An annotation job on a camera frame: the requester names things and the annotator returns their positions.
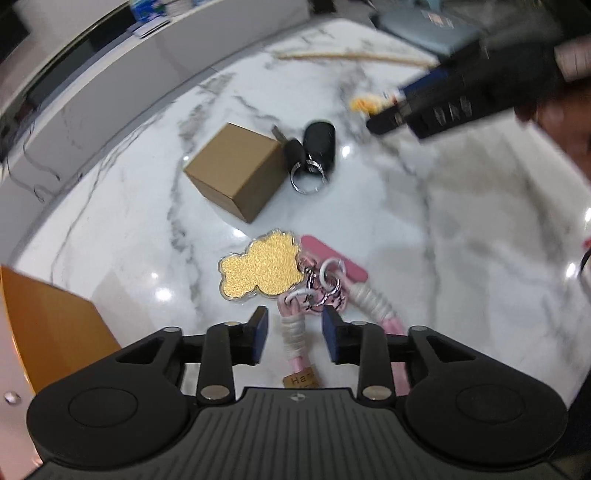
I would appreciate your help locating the orange cardboard box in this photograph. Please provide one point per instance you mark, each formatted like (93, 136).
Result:
(55, 332)

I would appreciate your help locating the black car key bunch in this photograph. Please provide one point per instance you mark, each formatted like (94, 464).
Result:
(318, 141)

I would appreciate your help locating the small brown cardboard box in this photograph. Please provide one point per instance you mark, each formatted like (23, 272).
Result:
(231, 170)

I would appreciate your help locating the thin wooden stick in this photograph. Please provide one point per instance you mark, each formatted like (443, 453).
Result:
(351, 56)

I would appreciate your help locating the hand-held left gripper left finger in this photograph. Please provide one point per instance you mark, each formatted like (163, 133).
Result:
(261, 337)

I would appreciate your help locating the grey blue booklet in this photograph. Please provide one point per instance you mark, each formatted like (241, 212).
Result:
(429, 27)

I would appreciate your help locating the pink flat nail file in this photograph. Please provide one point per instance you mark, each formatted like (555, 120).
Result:
(341, 258)

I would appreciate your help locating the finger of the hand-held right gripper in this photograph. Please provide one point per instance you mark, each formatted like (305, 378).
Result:
(415, 117)
(427, 84)

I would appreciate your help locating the white marble desktop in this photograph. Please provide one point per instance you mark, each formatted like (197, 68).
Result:
(461, 277)

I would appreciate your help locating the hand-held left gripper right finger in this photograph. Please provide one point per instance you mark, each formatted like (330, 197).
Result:
(330, 337)

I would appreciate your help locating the person's right hand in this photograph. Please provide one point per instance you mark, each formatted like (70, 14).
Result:
(572, 124)

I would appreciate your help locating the small colourful doll charm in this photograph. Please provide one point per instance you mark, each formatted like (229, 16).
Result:
(364, 104)

